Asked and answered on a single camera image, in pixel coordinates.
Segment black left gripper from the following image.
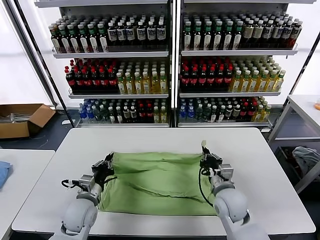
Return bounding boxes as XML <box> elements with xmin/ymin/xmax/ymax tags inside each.
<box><xmin>91</xmin><ymin>152</ymin><xmax>117</xmax><ymax>189</ymax></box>

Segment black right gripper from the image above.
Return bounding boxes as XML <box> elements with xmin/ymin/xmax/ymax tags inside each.
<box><xmin>199</xmin><ymin>146</ymin><xmax>223</xmax><ymax>177</ymax></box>

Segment green polo shirt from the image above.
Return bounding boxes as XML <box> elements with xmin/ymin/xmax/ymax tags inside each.
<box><xmin>98</xmin><ymin>141</ymin><xmax>218</xmax><ymax>216</ymax></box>

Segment small cola bottle red cap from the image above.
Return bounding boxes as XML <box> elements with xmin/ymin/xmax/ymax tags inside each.
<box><xmin>146</xmin><ymin>103</ymin><xmax>155</xmax><ymax>124</ymax></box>
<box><xmin>138</xmin><ymin>103</ymin><xmax>148</xmax><ymax>124</ymax></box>
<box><xmin>247</xmin><ymin>102</ymin><xmax>257</xmax><ymax>122</ymax></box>
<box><xmin>240</xmin><ymin>102</ymin><xmax>250</xmax><ymax>121</ymax></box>

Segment small yellow juice bottle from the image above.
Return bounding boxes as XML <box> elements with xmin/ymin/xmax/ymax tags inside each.
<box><xmin>252</xmin><ymin>104</ymin><xmax>265</xmax><ymax>123</ymax></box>
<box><xmin>160</xmin><ymin>106</ymin><xmax>169</xmax><ymax>124</ymax></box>
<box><xmin>261</xmin><ymin>104</ymin><xmax>273</xmax><ymax>122</ymax></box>
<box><xmin>153</xmin><ymin>106</ymin><xmax>162</xmax><ymax>124</ymax></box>

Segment black storage crate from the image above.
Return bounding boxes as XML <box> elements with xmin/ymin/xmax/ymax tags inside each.
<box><xmin>274</xmin><ymin>145</ymin><xmax>305</xmax><ymax>187</ymax></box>

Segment yellow juice bottle white cap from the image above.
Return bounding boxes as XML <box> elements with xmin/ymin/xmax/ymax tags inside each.
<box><xmin>239</xmin><ymin>70</ymin><xmax>252</xmax><ymax>93</ymax></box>
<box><xmin>151</xmin><ymin>71</ymin><xmax>161</xmax><ymax>95</ymax></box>
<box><xmin>273</xmin><ymin>69</ymin><xmax>287</xmax><ymax>92</ymax></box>
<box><xmin>142</xmin><ymin>71</ymin><xmax>153</xmax><ymax>95</ymax></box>
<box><xmin>248</xmin><ymin>70</ymin><xmax>261</xmax><ymax>93</ymax></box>
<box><xmin>117</xmin><ymin>72</ymin><xmax>127</xmax><ymax>95</ymax></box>
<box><xmin>134</xmin><ymin>71</ymin><xmax>144</xmax><ymax>95</ymax></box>
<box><xmin>256</xmin><ymin>70</ymin><xmax>270</xmax><ymax>93</ymax></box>
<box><xmin>159</xmin><ymin>71</ymin><xmax>169</xmax><ymax>95</ymax></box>
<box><xmin>125</xmin><ymin>72</ymin><xmax>136</xmax><ymax>95</ymax></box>
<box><xmin>265</xmin><ymin>69</ymin><xmax>279</xmax><ymax>92</ymax></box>
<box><xmin>229</xmin><ymin>70</ymin><xmax>243</xmax><ymax>93</ymax></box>

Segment black slanted pole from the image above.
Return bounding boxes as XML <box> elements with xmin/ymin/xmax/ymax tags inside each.
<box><xmin>273</xmin><ymin>32</ymin><xmax>320</xmax><ymax>127</ymax></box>
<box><xmin>14</xmin><ymin>0</ymin><xmax>77</xmax><ymax>128</ymax></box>

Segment red cloth item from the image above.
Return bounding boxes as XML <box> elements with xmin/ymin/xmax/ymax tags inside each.
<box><xmin>287</xmin><ymin>149</ymin><xmax>301</xmax><ymax>176</ymax></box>

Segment brown cardboard box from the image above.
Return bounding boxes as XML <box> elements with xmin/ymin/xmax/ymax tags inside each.
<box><xmin>0</xmin><ymin>103</ymin><xmax>57</xmax><ymax>140</ymax></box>

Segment grey metal rods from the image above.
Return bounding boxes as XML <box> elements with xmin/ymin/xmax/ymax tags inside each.
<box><xmin>0</xmin><ymin>112</ymin><xmax>35</xmax><ymax>124</ymax></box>

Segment grey blue cloth pile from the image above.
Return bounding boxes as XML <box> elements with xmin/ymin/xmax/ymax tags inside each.
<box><xmin>291</xmin><ymin>146</ymin><xmax>320</xmax><ymax>181</ymax></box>

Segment blue folded cloth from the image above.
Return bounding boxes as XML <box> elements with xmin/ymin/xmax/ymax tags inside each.
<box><xmin>0</xmin><ymin>161</ymin><xmax>13</xmax><ymax>190</ymax></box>

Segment grey metal shelf unit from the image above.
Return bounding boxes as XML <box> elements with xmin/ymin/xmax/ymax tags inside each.
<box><xmin>175</xmin><ymin>0</ymin><xmax>316</xmax><ymax>132</ymax></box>
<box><xmin>34</xmin><ymin>0</ymin><xmax>174</xmax><ymax>129</ymax></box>

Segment dark tea bottle green collar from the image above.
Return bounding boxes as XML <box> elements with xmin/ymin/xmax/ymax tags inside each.
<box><xmin>58</xmin><ymin>24</ymin><xmax>71</xmax><ymax>54</ymax></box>
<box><xmin>192</xmin><ymin>21</ymin><xmax>203</xmax><ymax>51</ymax></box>
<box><xmin>97</xmin><ymin>22</ymin><xmax>110</xmax><ymax>53</ymax></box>
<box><xmin>213</xmin><ymin>21</ymin><xmax>224</xmax><ymax>51</ymax></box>
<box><xmin>68</xmin><ymin>24</ymin><xmax>81</xmax><ymax>54</ymax></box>
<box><xmin>202</xmin><ymin>21</ymin><xmax>213</xmax><ymax>51</ymax></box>
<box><xmin>183</xmin><ymin>21</ymin><xmax>193</xmax><ymax>51</ymax></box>
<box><xmin>87</xmin><ymin>23</ymin><xmax>100</xmax><ymax>54</ymax></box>
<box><xmin>78</xmin><ymin>24</ymin><xmax>90</xmax><ymax>54</ymax></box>
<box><xmin>223</xmin><ymin>20</ymin><xmax>234</xmax><ymax>50</ymax></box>
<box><xmin>232</xmin><ymin>20</ymin><xmax>244</xmax><ymax>50</ymax></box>

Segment dark bottle beige label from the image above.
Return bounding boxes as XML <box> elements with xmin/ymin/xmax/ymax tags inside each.
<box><xmin>251</xmin><ymin>19</ymin><xmax>264</xmax><ymax>49</ymax></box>
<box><xmin>242</xmin><ymin>20</ymin><xmax>254</xmax><ymax>49</ymax></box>

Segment dark bottle blue white label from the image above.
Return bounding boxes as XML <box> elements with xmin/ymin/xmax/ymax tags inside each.
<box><xmin>136</xmin><ymin>21</ymin><xmax>148</xmax><ymax>47</ymax></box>
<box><xmin>262</xmin><ymin>19</ymin><xmax>275</xmax><ymax>49</ymax></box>
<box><xmin>125</xmin><ymin>21</ymin><xmax>137</xmax><ymax>47</ymax></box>
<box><xmin>272</xmin><ymin>19</ymin><xmax>285</xmax><ymax>49</ymax></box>
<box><xmin>290</xmin><ymin>21</ymin><xmax>303</xmax><ymax>49</ymax></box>
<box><xmin>282</xmin><ymin>20</ymin><xmax>294</xmax><ymax>49</ymax></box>
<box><xmin>107</xmin><ymin>22</ymin><xmax>118</xmax><ymax>47</ymax></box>
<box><xmin>117</xmin><ymin>22</ymin><xmax>127</xmax><ymax>47</ymax></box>
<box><xmin>146</xmin><ymin>21</ymin><xmax>157</xmax><ymax>47</ymax></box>
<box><xmin>156</xmin><ymin>21</ymin><xmax>167</xmax><ymax>47</ymax></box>

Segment dark tea bottle orange collar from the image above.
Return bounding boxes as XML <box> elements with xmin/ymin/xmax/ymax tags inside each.
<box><xmin>50</xmin><ymin>24</ymin><xmax>62</xmax><ymax>54</ymax></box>

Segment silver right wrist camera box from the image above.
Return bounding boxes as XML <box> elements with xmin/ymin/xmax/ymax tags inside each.
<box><xmin>217</xmin><ymin>163</ymin><xmax>235</xmax><ymax>183</ymax></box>

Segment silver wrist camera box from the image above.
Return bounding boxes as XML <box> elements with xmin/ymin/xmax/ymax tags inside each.
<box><xmin>78</xmin><ymin>174</ymin><xmax>96</xmax><ymax>193</ymax></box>
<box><xmin>217</xmin><ymin>163</ymin><xmax>235</xmax><ymax>183</ymax></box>

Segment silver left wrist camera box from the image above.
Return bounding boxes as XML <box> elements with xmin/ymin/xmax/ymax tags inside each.
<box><xmin>78</xmin><ymin>174</ymin><xmax>96</xmax><ymax>193</ymax></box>

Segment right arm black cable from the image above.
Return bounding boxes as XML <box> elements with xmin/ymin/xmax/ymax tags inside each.
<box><xmin>198</xmin><ymin>166</ymin><xmax>215</xmax><ymax>208</ymax></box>

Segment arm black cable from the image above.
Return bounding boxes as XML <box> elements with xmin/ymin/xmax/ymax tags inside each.
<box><xmin>198</xmin><ymin>166</ymin><xmax>215</xmax><ymax>208</ymax></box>
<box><xmin>61</xmin><ymin>178</ymin><xmax>81</xmax><ymax>193</ymax></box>

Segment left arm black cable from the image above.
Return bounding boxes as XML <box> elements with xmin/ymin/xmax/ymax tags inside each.
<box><xmin>61</xmin><ymin>178</ymin><xmax>81</xmax><ymax>193</ymax></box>

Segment grey metal frame table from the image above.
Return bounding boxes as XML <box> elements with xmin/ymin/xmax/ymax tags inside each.
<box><xmin>267</xmin><ymin>94</ymin><xmax>320</xmax><ymax>193</ymax></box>

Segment grey slanted frame beam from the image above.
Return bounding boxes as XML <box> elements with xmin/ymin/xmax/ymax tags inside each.
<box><xmin>4</xmin><ymin>0</ymin><xmax>64</xmax><ymax>111</ymax></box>

